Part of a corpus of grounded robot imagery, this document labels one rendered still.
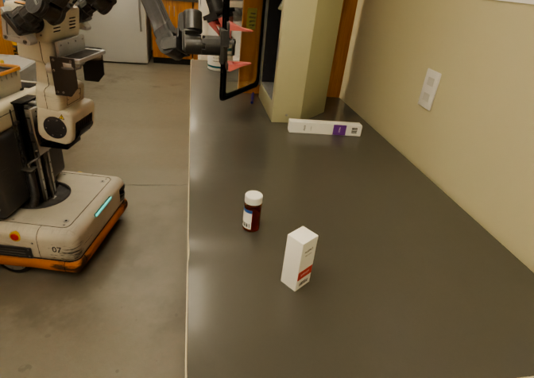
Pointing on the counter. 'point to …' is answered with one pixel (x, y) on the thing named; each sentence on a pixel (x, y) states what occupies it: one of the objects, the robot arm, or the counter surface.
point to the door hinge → (264, 33)
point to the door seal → (261, 35)
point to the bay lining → (272, 37)
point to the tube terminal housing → (304, 46)
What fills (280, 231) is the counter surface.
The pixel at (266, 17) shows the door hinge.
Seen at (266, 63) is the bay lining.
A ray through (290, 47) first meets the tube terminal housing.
